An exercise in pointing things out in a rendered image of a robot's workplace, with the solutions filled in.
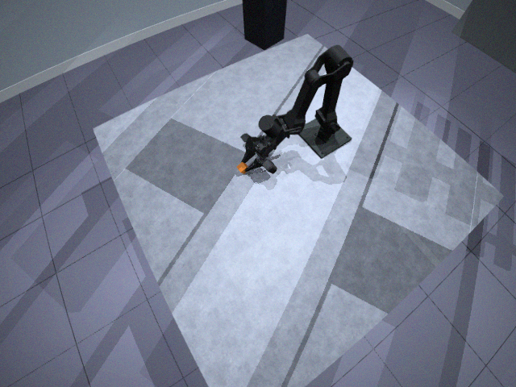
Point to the orange block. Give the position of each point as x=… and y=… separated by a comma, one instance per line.
x=241, y=167

